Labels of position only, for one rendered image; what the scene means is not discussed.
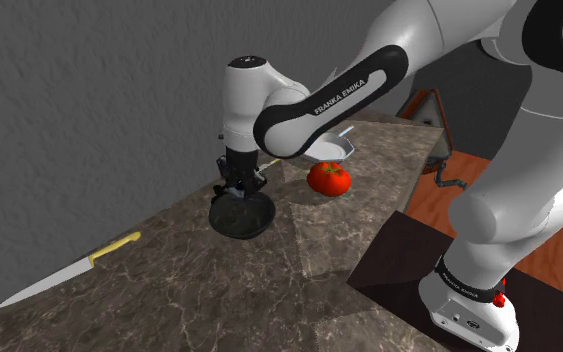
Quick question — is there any black bowl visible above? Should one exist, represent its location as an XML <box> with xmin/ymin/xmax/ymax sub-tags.
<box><xmin>208</xmin><ymin>190</ymin><xmax>277</xmax><ymax>241</ymax></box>

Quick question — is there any red tomato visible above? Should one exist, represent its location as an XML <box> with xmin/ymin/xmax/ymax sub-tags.
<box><xmin>306</xmin><ymin>162</ymin><xmax>352</xmax><ymax>198</ymax></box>

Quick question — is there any white frying pan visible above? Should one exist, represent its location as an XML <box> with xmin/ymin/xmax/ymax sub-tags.
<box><xmin>302</xmin><ymin>125</ymin><xmax>356</xmax><ymax>165</ymax></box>

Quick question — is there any dark robot stand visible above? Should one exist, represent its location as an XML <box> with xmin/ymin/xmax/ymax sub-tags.
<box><xmin>346</xmin><ymin>209</ymin><xmax>563</xmax><ymax>352</ymax></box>

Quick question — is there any orange framed triangular object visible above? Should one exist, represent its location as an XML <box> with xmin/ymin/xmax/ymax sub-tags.
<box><xmin>395</xmin><ymin>88</ymin><xmax>468</xmax><ymax>191</ymax></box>

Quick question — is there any small yellow handled utensil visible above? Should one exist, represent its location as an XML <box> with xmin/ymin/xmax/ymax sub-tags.
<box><xmin>257</xmin><ymin>157</ymin><xmax>282</xmax><ymax>174</ymax></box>

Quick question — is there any yellow handled kitchen knife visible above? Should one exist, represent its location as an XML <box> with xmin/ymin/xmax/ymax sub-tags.
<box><xmin>0</xmin><ymin>231</ymin><xmax>142</xmax><ymax>310</ymax></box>

